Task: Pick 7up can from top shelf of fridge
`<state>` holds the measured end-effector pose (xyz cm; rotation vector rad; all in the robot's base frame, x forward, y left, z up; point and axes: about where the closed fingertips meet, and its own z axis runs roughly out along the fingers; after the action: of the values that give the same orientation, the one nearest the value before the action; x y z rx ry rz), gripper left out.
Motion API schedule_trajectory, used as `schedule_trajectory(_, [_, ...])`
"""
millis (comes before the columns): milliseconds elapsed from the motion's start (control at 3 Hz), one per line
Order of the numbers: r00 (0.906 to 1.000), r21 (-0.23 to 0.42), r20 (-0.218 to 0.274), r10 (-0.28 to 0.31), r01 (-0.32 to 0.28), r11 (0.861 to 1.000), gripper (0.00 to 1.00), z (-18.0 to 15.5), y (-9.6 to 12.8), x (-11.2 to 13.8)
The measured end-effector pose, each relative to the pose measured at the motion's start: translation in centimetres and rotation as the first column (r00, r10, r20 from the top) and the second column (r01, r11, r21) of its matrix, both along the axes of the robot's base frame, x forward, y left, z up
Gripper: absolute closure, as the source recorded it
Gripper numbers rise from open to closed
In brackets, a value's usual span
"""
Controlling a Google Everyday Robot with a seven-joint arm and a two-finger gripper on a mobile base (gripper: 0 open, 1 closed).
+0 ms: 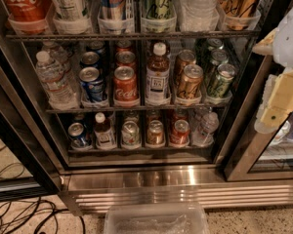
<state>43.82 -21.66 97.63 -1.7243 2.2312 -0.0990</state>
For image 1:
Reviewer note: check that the left open fridge door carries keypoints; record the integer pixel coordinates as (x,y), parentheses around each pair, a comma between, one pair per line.
(29,168)

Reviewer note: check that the white green 7up can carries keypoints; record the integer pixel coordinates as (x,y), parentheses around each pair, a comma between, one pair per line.
(72,16)

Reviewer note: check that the bronze can shelf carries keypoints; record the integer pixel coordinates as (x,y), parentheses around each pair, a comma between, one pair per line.
(155,133)
(183,58)
(187,92)

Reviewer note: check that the green LaCroix can top shelf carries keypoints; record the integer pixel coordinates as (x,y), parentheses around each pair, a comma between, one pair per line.
(158,16)

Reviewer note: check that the small tea bottle bottom shelf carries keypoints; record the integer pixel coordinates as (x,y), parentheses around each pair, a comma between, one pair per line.
(104,132)

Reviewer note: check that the orange LaCroix can top shelf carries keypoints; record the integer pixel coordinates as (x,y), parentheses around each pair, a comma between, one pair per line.
(238,14)

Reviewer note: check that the bronze can bottom shelf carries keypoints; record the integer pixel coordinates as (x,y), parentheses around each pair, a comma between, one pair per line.
(155,133)

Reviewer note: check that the bronze can front middle shelf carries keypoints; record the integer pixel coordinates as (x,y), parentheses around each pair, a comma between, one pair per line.
(187,92)

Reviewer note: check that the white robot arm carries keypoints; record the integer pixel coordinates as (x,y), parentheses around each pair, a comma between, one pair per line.
(277,99)

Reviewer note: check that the clear plastic bin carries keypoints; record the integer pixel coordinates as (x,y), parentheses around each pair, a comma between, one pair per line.
(163,218)

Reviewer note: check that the red Coke can front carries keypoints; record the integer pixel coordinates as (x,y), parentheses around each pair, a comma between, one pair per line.
(125,87)

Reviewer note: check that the clear water bottle bottom shelf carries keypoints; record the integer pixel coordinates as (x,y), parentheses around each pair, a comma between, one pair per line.
(203,134)

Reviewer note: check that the stainless fridge base grille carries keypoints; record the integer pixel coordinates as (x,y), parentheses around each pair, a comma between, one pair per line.
(94,192)

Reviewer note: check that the white green can bottom shelf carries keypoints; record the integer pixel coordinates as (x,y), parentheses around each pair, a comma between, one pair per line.
(130,135)

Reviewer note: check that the red Coca-Cola can top shelf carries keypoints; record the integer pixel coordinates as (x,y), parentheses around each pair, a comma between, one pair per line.
(28,16)

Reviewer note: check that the blue Red Bull can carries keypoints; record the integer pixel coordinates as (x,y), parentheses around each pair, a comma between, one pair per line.
(116,17)

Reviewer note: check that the green can front middle shelf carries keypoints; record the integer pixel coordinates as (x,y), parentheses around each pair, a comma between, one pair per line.
(219,82)

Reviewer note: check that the red can bottom shelf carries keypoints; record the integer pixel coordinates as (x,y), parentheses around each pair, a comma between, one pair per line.
(179,132)

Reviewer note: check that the red coke can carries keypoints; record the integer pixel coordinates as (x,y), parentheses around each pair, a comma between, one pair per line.
(126,58)
(125,87)

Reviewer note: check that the brown tea bottle white cap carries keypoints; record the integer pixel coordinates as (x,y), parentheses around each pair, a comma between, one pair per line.
(157,75)

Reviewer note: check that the right glass fridge door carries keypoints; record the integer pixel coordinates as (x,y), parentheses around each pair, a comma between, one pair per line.
(257,155)

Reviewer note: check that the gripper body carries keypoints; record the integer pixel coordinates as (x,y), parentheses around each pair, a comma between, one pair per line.
(290,46)

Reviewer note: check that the blue Pepsi can front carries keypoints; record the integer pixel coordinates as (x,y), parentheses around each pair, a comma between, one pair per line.
(93,88)

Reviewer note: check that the clear water bottle middle shelf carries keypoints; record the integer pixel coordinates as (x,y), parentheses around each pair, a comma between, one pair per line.
(53,79)

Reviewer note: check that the blue Pepsi can bottom shelf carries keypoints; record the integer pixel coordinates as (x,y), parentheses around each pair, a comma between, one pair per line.
(79,136)

